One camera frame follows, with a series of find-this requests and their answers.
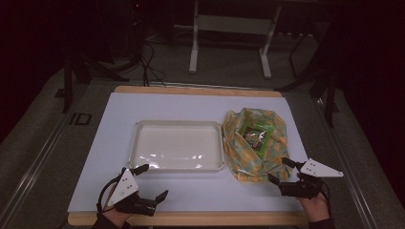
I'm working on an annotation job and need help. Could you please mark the green snack packet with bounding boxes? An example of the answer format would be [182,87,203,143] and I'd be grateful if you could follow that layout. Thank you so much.
[239,122,275,157]

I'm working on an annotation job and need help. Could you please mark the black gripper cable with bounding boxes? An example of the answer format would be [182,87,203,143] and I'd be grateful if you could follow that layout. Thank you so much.
[320,182,332,218]
[96,174,123,214]

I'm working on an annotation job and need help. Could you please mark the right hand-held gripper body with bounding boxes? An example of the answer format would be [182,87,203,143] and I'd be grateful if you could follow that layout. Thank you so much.
[278,157,345,200]

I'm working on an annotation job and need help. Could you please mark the person's right hand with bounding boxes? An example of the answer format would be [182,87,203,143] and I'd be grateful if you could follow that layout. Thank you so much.
[296,192,331,223]

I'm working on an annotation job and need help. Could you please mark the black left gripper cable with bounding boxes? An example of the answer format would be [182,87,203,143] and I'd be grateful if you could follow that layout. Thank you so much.
[96,174,123,214]

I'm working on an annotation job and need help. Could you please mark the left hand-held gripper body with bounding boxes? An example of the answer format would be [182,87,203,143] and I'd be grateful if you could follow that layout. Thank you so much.
[106,167,160,218]

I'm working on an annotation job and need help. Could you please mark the white plastic tray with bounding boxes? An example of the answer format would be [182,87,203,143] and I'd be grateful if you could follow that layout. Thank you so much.
[127,119,226,174]

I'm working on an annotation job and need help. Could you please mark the black rectangular floor bracket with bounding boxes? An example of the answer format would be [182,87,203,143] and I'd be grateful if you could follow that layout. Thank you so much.
[69,112,93,126]

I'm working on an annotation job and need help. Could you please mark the white metal stand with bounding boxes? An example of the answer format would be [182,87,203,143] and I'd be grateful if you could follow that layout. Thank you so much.
[188,0,283,79]

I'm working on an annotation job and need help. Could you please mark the black metal stand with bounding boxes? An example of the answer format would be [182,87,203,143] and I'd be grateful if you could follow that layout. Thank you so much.
[275,18,340,129]
[61,52,131,115]

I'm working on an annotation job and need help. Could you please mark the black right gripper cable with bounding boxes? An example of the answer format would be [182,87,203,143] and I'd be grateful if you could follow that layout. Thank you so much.
[320,182,332,218]

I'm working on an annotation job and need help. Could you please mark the yellow green patterned cloth bag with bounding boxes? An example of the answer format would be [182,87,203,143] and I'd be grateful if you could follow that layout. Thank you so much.
[222,107,294,184]

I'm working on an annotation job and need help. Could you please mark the white table board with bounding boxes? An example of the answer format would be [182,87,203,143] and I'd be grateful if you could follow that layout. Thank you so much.
[67,92,309,214]

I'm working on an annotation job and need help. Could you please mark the black floor cables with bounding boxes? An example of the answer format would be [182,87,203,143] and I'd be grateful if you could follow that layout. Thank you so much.
[139,40,167,88]

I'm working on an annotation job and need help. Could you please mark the person's left hand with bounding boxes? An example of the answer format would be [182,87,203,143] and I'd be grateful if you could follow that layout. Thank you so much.
[102,185,133,223]

